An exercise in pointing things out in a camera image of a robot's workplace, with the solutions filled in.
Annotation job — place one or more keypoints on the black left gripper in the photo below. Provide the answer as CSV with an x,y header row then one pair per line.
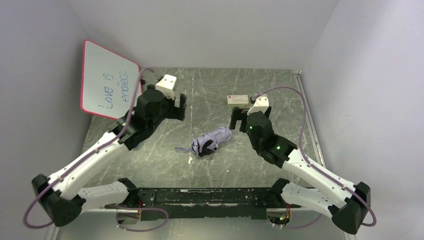
x,y
178,106

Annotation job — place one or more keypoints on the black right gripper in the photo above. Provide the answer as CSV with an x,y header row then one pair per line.
x,y
241,111

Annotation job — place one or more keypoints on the light purple folding umbrella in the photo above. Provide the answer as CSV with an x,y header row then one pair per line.
x,y
208,143

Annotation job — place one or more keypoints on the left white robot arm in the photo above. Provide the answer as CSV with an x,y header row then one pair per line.
x,y
63,194

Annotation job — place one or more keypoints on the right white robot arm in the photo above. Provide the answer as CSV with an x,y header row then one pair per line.
x,y
287,156

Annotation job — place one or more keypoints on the small white cardboard box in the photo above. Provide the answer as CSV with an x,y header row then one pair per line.
x,y
240,101

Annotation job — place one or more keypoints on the red framed whiteboard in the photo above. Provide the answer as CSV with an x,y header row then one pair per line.
x,y
107,81

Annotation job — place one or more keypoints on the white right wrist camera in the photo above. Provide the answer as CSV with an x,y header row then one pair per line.
x,y
259,104

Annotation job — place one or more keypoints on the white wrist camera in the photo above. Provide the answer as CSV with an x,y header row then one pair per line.
x,y
259,104
167,86

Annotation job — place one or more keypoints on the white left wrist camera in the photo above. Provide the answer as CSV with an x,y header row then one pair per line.
x,y
167,86

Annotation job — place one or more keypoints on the aluminium frame rail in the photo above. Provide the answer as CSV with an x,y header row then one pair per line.
x,y
97,197

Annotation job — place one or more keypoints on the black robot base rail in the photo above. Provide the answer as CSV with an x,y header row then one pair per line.
x,y
255,203

